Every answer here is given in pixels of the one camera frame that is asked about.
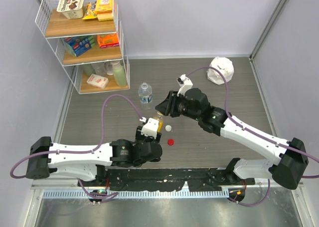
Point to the blue green box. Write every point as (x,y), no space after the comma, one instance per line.
(78,45)

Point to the clear bottle blue white label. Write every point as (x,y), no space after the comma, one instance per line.
(145,93)

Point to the yellow orange cracker box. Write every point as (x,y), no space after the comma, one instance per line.
(104,10)

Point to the white slotted cable duct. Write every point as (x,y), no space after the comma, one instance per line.
(182,194)

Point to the orange snack box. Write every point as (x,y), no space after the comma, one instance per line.
(107,40)

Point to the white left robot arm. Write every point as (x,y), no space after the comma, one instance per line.
(86,164)

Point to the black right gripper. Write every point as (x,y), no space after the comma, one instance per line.
(168,107)

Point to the white bottle cap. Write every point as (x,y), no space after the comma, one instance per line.
(168,128)

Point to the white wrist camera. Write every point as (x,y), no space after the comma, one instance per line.
(185,84)
(150,127)

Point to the white yogurt tub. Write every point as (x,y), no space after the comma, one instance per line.
(71,9)

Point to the clear bottles on bottom shelf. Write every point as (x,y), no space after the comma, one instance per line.
(98,68)

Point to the green drink bottle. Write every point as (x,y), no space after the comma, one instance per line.
(119,73)

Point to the red bottle cap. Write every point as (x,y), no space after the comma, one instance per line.
(170,142)

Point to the white pink tissue pack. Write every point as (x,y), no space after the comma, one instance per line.
(97,81)

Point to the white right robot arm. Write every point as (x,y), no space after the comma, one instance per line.
(284,161)

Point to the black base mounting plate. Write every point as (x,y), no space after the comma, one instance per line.
(169,180)

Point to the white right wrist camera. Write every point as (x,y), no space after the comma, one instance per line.
(185,84)

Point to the white wire shelf rack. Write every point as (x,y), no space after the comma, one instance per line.
(55,27)

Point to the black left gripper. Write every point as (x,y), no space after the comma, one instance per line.
(139,136)

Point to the yellow juice bottle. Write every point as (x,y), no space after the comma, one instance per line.
(159,117)

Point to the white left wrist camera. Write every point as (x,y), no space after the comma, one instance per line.
(150,127)

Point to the yellow snack bag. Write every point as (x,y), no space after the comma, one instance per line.
(90,12)

